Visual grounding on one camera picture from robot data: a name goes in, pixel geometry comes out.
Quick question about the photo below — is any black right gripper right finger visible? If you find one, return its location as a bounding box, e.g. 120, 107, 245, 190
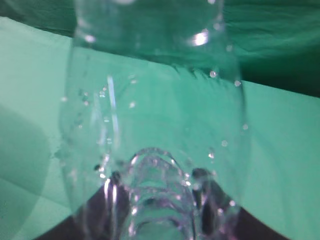
192, 168, 282, 240

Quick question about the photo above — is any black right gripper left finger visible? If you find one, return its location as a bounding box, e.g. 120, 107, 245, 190
37, 178, 130, 240

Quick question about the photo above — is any clear plastic water bottle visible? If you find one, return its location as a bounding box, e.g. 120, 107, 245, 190
60, 0, 249, 240

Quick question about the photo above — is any green table cloth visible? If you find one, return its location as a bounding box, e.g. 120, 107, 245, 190
0, 17, 320, 240

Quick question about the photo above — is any green backdrop cloth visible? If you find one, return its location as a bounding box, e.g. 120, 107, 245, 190
0, 0, 320, 97

